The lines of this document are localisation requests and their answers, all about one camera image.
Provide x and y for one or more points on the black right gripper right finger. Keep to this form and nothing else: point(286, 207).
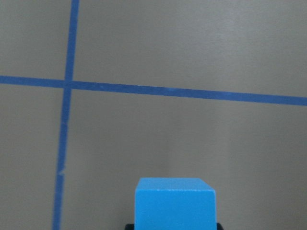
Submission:
point(219, 226)

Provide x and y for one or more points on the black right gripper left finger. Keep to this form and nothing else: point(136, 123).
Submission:
point(129, 226)

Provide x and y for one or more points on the blue wooden cube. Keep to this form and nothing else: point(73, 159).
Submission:
point(174, 204)

